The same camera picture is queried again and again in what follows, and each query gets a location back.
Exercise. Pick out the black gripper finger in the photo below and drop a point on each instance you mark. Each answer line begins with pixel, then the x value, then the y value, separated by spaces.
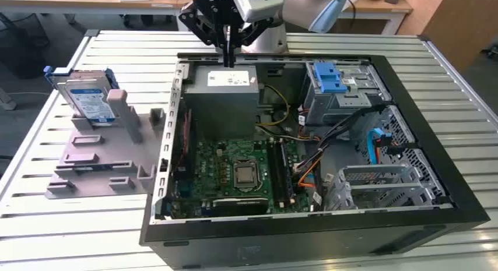
pixel 233 49
pixel 201 29

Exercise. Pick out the hard disk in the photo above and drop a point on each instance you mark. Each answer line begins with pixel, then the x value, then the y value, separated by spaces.
pixel 87 103

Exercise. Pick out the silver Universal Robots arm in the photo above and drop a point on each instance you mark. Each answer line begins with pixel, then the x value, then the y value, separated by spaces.
pixel 277 32

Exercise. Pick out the grey power supply unit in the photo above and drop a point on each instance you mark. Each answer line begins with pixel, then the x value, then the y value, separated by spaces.
pixel 222 107

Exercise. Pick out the blue plastic drive latch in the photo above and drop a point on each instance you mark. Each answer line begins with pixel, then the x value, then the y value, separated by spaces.
pixel 326 78

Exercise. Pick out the metal optical drive cage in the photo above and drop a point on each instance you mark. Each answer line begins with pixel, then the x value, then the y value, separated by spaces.
pixel 324 107

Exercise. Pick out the wooden desk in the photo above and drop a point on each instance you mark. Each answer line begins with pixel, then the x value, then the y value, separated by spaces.
pixel 78 3

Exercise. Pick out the CPU socket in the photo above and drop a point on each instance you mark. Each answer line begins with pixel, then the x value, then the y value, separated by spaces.
pixel 246 162

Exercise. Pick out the green motherboard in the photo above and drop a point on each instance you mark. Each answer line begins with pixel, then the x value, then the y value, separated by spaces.
pixel 218 169

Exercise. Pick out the silver CPU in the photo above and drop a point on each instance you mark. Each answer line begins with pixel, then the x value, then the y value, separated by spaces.
pixel 246 175

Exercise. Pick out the black RAM slot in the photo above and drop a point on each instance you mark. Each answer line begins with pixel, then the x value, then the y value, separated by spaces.
pixel 289 177
pixel 277 172

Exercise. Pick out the black mesh wastebasket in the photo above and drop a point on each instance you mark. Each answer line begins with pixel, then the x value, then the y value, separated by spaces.
pixel 23 49

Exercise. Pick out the grey plastic parts rack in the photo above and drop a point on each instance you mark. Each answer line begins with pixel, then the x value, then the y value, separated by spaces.
pixel 113 154

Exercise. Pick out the blue RAM stick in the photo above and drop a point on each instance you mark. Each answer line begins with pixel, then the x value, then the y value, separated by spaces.
pixel 94 167

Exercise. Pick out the black graphics card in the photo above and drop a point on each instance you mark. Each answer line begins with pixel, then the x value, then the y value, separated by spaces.
pixel 239 207

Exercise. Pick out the wooden cabinet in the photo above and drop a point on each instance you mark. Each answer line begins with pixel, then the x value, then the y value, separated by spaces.
pixel 448 20

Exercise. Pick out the black open PC case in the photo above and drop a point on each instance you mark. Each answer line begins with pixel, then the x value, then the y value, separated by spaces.
pixel 273 244

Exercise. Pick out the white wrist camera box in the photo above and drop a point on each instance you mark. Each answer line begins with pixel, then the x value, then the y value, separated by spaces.
pixel 258 6

